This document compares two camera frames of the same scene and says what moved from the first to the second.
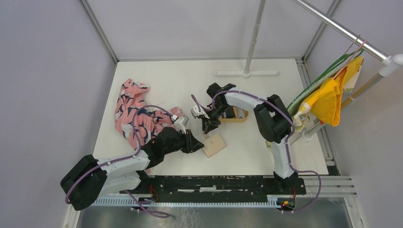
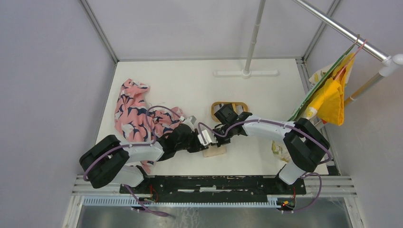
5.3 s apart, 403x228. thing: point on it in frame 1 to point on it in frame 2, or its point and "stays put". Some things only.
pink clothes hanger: [344, 68] stays put
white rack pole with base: [246, 73] stays put
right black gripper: [208, 125] to [220, 143]
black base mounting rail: [258, 186] stays put
